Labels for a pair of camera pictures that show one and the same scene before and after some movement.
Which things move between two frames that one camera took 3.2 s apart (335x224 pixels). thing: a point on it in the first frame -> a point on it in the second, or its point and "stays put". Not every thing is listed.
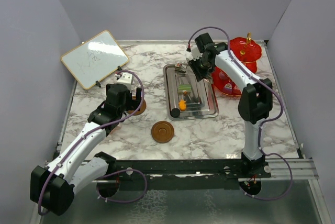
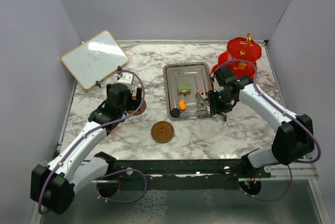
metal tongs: [180, 70] -> [201, 94]
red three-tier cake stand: [246, 50] stays put
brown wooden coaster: [141, 110] stays put
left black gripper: [133, 104] stays put
